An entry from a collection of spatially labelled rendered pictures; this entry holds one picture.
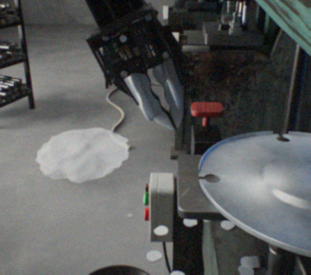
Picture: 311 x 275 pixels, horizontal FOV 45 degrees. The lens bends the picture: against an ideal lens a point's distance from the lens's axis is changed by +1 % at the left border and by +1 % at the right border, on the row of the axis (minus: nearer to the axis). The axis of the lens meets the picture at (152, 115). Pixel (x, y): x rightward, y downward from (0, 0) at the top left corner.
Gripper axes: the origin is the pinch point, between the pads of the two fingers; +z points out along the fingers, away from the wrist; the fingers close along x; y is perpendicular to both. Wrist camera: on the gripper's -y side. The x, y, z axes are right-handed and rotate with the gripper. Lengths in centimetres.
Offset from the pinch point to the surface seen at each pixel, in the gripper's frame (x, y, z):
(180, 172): -2.3, -1.0, 8.4
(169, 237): -13.5, -19.9, 32.6
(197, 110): 2.3, -29.6, 12.5
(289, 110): 30, -83, 48
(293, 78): 36, -83, 37
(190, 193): -1.5, 4.0, 8.8
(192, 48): 9, -151, 28
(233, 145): 5.9, -8.8, 11.9
